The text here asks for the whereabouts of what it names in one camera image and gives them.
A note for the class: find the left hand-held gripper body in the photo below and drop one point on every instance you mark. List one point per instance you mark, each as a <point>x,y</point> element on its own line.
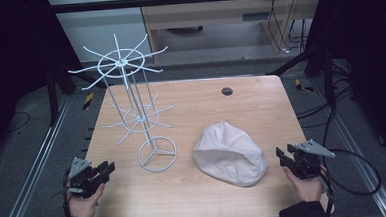
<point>81,176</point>

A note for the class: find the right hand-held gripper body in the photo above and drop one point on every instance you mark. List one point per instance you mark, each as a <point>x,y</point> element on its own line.
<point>306,159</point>

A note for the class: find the white cap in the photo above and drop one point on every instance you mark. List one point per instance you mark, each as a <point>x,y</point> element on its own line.
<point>230,154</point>

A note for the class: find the person's left hand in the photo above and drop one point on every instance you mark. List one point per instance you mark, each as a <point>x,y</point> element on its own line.
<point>84,203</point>

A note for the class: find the person's right hand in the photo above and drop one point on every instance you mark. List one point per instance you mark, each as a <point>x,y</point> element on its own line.
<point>306,188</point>

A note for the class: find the yellow black striped tape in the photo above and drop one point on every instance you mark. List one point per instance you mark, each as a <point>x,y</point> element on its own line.
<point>87,101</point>
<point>302,86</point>

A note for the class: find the black metal stand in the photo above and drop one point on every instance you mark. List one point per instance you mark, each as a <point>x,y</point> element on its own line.
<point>326,71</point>
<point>51,96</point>

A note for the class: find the white cabinet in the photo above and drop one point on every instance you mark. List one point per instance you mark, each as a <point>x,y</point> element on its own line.
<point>100,30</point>

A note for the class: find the wooden desk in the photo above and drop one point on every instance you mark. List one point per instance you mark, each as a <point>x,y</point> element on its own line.
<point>229,16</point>

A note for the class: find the black crossbar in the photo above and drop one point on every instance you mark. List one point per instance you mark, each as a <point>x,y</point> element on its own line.
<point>182,0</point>

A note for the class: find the aluminium rail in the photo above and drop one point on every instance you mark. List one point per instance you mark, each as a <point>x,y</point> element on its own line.
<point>34,167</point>
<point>356,146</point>

